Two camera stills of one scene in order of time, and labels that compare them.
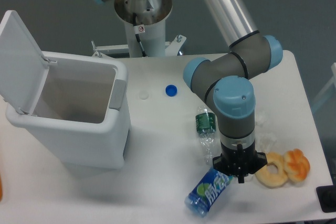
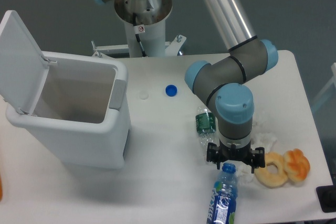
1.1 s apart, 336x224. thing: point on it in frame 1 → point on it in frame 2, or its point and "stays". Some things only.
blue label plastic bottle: [202, 198] → [222, 207]
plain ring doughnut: [273, 180] stays
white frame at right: [332, 82] stays
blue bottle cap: [171, 90] stays
